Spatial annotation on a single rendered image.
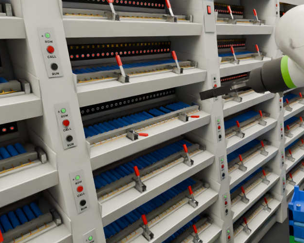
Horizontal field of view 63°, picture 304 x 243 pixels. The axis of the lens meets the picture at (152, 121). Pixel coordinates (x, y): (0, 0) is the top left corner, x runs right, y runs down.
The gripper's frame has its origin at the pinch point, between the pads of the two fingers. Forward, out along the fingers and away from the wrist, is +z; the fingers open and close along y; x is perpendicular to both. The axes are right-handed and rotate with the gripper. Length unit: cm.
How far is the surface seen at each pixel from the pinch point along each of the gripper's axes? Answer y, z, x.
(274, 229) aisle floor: 78, 35, -99
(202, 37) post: 17.0, 9.5, 23.8
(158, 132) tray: -15.3, 15.4, -8.7
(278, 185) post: 87, 30, -72
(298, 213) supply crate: 36, -2, -62
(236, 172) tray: 39, 26, -45
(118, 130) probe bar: -29.2, 18.8, -4.0
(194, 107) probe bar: 11.8, 19.1, -4.1
